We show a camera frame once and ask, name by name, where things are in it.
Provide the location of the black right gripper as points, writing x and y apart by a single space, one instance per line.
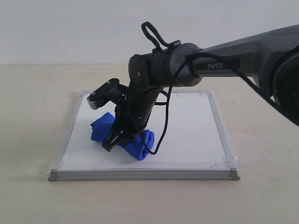
133 113

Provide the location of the blue cloth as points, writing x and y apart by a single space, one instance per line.
135 147

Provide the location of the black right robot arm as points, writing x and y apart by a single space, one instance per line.
268 62

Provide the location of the white dry-erase board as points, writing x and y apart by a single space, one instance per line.
195 146

